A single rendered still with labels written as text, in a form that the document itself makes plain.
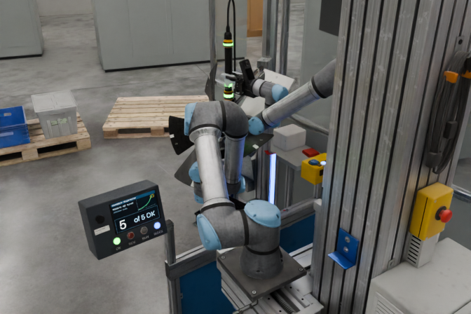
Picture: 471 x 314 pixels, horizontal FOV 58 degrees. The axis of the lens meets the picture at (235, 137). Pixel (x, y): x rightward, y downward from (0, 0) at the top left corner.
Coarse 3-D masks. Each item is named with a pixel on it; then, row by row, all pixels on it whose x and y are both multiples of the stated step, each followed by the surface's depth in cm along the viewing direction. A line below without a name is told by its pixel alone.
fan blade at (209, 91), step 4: (216, 64) 231; (212, 68) 236; (216, 68) 230; (212, 72) 234; (208, 76) 241; (212, 76) 232; (208, 80) 240; (212, 80) 231; (208, 84) 240; (212, 84) 230; (208, 88) 240; (212, 88) 228; (208, 92) 241; (212, 92) 228; (208, 96) 242; (212, 96) 227; (212, 100) 226
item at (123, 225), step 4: (116, 220) 144; (120, 220) 144; (124, 220) 145; (128, 220) 146; (116, 224) 144; (120, 224) 145; (124, 224) 145; (128, 224) 146; (116, 228) 144; (120, 228) 145; (124, 228) 146; (128, 228) 146; (120, 232) 145
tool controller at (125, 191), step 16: (112, 192) 150; (128, 192) 147; (144, 192) 149; (80, 208) 145; (96, 208) 140; (112, 208) 142; (128, 208) 146; (144, 208) 149; (160, 208) 152; (96, 224) 140; (112, 224) 143; (144, 224) 150; (96, 240) 141; (112, 240) 144; (128, 240) 147; (144, 240) 150; (96, 256) 142
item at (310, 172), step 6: (318, 156) 210; (324, 156) 210; (306, 162) 205; (318, 162) 204; (306, 168) 204; (312, 168) 201; (318, 168) 200; (306, 174) 205; (312, 174) 202; (318, 174) 201; (312, 180) 203; (318, 180) 203
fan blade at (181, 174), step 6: (192, 156) 215; (186, 162) 215; (192, 162) 214; (180, 168) 215; (186, 168) 214; (180, 174) 214; (186, 174) 213; (180, 180) 214; (186, 180) 213; (192, 180) 212; (192, 186) 211
